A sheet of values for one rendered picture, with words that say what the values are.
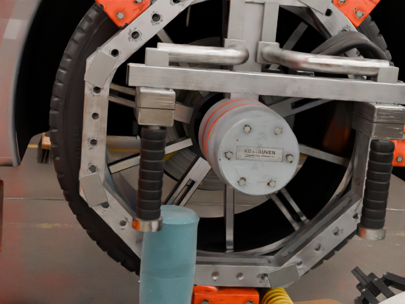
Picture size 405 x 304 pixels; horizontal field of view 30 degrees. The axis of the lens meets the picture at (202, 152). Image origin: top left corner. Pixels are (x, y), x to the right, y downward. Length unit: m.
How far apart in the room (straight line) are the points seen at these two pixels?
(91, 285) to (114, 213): 1.61
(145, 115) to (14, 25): 0.44
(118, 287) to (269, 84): 1.89
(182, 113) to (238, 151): 0.26
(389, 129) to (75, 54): 0.55
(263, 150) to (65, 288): 1.80
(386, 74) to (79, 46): 0.53
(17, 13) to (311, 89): 0.57
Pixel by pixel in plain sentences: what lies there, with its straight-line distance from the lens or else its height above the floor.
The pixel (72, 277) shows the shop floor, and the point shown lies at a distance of 2.97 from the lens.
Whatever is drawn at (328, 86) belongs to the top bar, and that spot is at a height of 0.97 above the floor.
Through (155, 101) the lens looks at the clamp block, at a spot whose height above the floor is 0.93.
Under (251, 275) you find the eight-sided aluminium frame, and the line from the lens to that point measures 1.38.
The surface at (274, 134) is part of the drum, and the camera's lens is 1.16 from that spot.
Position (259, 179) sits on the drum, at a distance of 1.17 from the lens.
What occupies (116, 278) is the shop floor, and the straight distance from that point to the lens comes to 2.97.
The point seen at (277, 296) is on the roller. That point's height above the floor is 0.54.
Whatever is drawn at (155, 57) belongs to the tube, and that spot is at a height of 0.99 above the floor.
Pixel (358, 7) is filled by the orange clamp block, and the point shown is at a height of 1.09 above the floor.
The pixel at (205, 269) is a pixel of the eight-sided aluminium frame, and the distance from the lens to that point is 1.36.
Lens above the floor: 1.08
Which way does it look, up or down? 11 degrees down
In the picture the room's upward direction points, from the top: 5 degrees clockwise
